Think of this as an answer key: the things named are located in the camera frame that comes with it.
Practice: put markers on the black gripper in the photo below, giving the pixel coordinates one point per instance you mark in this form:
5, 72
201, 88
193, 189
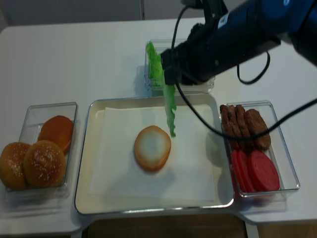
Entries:
202, 56

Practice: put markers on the green lettuce leaf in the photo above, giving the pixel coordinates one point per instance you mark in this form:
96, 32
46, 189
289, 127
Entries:
155, 73
170, 106

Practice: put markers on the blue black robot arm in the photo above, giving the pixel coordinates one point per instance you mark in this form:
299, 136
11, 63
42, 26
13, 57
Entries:
253, 28

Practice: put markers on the upright green lettuce leaf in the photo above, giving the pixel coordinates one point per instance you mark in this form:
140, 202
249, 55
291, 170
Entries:
155, 73

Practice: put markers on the clear lettuce cheese container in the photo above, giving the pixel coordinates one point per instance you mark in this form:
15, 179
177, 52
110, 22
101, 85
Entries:
161, 45

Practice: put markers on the left brown meat patty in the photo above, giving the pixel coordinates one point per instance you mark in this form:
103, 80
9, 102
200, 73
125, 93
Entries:
228, 127

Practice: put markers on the brown meat patty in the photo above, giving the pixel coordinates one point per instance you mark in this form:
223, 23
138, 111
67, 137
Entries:
228, 127
256, 125
240, 113

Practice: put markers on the middle brown meat patty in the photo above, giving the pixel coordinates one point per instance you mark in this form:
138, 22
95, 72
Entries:
240, 113

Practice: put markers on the front brown meat patty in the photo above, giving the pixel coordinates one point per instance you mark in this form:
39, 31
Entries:
256, 125

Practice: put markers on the bottom bun half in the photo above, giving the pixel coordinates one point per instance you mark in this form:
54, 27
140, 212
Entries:
152, 148

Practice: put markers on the back red tomato slice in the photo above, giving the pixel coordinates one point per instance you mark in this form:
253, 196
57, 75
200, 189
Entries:
239, 161

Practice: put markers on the red tomato slice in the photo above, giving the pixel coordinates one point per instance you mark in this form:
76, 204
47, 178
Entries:
262, 172
239, 161

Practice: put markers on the white paper sheet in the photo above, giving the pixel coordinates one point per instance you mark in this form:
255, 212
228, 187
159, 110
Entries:
187, 173

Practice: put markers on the white serving tray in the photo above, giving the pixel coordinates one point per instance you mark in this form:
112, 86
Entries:
89, 204

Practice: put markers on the front red tomato slice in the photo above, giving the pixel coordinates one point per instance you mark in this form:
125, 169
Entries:
262, 172

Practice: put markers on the plain orange bun bottom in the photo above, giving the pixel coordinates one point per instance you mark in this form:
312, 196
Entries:
58, 130

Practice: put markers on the right sesame bun top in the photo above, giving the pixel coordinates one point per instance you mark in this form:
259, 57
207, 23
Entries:
44, 165

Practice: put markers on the sesame bun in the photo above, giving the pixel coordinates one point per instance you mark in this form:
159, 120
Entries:
44, 165
11, 165

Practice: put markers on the clear bun container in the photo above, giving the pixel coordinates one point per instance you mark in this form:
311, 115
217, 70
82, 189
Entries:
34, 120

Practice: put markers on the left sesame bun top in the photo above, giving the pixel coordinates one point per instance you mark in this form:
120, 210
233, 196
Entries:
11, 165

